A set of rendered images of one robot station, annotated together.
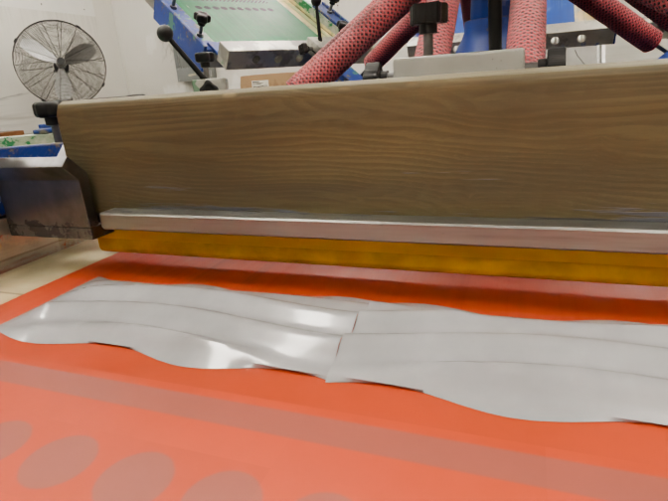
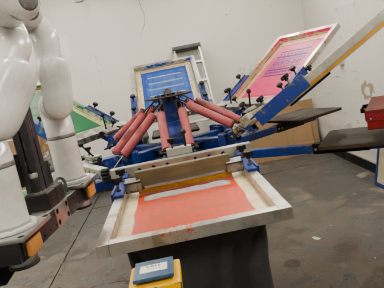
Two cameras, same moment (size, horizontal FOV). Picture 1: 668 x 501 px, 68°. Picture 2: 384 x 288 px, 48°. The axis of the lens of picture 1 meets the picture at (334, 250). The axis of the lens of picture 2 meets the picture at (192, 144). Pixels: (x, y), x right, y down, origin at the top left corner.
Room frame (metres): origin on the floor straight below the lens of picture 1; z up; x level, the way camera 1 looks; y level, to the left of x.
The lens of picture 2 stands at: (-1.41, 0.62, 1.43)
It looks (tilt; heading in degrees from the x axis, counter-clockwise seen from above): 10 degrees down; 337
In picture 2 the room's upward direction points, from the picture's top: 11 degrees counter-clockwise
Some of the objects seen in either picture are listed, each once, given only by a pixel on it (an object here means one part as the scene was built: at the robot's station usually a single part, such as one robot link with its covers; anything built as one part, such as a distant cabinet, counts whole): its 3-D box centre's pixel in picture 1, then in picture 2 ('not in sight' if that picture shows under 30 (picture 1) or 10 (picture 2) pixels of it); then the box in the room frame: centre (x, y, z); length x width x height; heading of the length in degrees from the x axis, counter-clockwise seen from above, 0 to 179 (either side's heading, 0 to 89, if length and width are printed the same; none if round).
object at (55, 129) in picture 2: not in sight; (56, 114); (0.09, 0.44, 1.37); 0.13 x 0.10 x 0.16; 2
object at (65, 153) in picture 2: not in sight; (63, 160); (0.11, 0.45, 1.21); 0.16 x 0.13 x 0.15; 61
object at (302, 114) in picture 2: not in sight; (259, 132); (1.15, -1.00, 0.91); 1.34 x 0.40 x 0.08; 99
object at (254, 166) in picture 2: not in sight; (247, 166); (0.19, -0.30, 0.98); 0.30 x 0.05 x 0.07; 159
